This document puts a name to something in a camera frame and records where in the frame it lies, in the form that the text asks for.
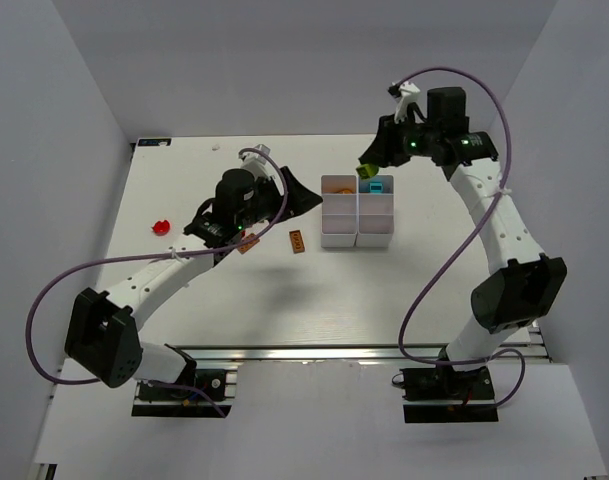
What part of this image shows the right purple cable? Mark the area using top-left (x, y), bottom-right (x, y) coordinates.
top-left (386, 67), bottom-right (527, 409)

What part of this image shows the lime green small lego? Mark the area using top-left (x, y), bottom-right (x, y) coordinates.
top-left (356, 164), bottom-right (379, 180)

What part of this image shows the brown 2x4 lego plate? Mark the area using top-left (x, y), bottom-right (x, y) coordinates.
top-left (237, 233), bottom-right (260, 254)

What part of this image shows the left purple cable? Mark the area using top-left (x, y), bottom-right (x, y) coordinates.
top-left (25, 146), bottom-right (290, 419)

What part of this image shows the aluminium table rail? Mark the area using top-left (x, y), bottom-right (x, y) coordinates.
top-left (179, 343), bottom-right (549, 362)

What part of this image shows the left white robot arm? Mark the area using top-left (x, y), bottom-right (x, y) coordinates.
top-left (64, 167), bottom-right (322, 388)

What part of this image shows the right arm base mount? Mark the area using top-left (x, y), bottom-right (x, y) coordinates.
top-left (391, 367), bottom-right (499, 424)

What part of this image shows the small red lego piece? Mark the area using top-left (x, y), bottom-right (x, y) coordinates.
top-left (151, 220), bottom-right (171, 236)

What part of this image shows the brown lego plate upside down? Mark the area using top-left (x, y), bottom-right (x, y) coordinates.
top-left (289, 230), bottom-right (306, 254)

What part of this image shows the white right divided container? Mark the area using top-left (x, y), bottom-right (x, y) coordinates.
top-left (355, 175), bottom-right (395, 248)

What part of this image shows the purple cable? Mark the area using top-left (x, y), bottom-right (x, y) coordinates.
top-left (386, 67), bottom-right (527, 409)
top-left (25, 146), bottom-right (290, 419)

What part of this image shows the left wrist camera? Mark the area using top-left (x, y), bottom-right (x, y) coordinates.
top-left (238, 151), bottom-right (270, 179)

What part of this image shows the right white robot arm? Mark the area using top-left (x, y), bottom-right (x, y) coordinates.
top-left (357, 82), bottom-right (567, 372)

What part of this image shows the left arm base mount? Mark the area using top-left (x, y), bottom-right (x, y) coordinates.
top-left (131, 368), bottom-right (237, 419)

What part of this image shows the blue table label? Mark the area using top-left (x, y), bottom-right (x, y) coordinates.
top-left (137, 138), bottom-right (172, 147)

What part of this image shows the teal rounded lego brick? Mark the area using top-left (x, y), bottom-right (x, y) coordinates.
top-left (368, 181), bottom-right (385, 194)

